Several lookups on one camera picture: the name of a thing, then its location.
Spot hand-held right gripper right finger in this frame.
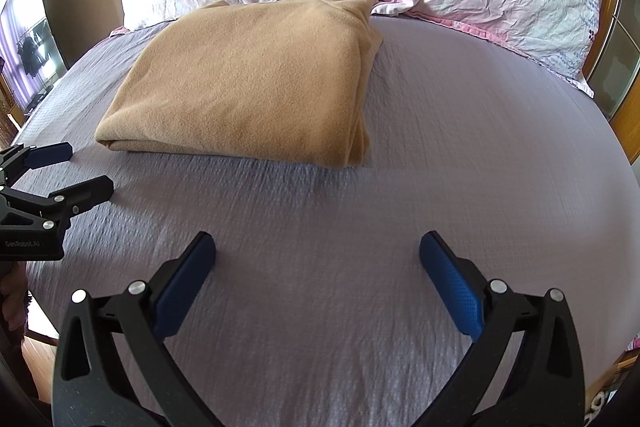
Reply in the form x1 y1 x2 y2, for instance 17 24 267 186
410 231 587 427

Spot person's left hand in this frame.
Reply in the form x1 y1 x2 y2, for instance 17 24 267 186
0 263 32 338

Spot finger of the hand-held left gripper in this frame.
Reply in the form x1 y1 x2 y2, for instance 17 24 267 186
0 175 115 229
0 142 74 188

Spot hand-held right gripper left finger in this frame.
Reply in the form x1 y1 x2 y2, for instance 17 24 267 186
52 231 236 427

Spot tan fleece garment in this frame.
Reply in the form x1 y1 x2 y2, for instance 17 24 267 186
95 0 385 168

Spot dark hanging clothes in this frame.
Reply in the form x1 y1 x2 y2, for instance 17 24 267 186
17 31 49 76

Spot purple window curtain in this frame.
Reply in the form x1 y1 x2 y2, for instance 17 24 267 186
0 0 67 120

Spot bed with grey sheet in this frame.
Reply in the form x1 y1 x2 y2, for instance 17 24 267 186
10 14 637 427

